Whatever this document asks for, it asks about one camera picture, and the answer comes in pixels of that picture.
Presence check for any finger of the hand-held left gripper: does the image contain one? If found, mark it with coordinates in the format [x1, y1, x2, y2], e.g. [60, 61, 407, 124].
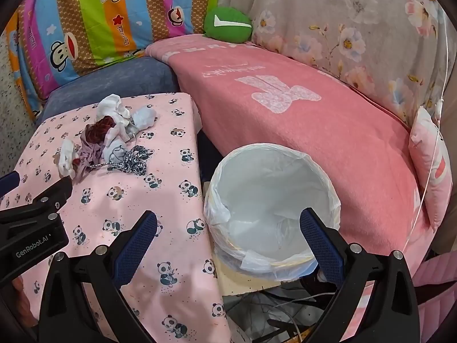
[0, 177, 74, 224]
[0, 171, 21, 199]

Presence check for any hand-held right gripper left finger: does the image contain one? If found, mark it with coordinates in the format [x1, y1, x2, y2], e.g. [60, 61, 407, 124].
[37, 210, 159, 343]

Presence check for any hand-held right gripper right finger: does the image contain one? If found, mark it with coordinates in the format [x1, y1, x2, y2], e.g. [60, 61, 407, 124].
[299, 207, 422, 343]

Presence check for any pale pink cloth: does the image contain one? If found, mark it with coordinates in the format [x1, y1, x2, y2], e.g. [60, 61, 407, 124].
[73, 129, 108, 183]

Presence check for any bin with white plastic bag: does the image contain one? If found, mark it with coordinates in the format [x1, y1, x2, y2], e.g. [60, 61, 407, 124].
[203, 143, 341, 283]

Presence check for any light blue sock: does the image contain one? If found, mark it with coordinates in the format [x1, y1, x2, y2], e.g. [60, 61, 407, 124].
[130, 106, 158, 131]

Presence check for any white sock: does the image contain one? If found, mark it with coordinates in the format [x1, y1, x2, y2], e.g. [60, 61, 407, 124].
[96, 94, 131, 120]
[59, 139, 77, 179]

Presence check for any pink panda print cloth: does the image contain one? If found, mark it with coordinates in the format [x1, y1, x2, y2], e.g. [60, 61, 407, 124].
[0, 93, 232, 343]

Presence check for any pale blue cloth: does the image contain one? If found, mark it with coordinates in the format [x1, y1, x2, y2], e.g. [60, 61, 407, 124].
[103, 129, 131, 165]

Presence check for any beige board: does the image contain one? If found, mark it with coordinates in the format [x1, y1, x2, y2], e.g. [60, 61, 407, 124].
[214, 262, 282, 294]

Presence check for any pink blanket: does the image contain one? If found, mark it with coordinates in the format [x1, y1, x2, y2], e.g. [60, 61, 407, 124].
[145, 37, 432, 268]

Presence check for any pink patterned cloth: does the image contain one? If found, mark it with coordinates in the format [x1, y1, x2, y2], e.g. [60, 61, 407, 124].
[410, 252, 457, 317]

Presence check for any blue velvet cushion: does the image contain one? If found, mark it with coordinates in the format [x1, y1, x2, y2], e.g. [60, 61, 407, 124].
[37, 56, 181, 122]

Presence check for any pink pillow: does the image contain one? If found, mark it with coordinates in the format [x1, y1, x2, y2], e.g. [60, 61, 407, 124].
[408, 106, 451, 227]

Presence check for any colourful monkey print pillow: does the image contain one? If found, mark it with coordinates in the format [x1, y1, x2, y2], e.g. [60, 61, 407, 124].
[5, 0, 232, 115]

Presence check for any grey floral sheet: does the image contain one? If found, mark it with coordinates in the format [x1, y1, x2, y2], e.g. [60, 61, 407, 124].
[218, 0, 452, 129]

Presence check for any green round cushion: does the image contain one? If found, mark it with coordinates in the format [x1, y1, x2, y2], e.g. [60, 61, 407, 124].
[203, 6, 253, 43]

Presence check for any white floor cable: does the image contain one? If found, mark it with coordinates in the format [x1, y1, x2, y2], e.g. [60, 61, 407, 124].
[276, 291, 338, 334]

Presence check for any thin white cable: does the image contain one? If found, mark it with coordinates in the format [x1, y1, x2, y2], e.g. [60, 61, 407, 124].
[403, 7, 450, 251]

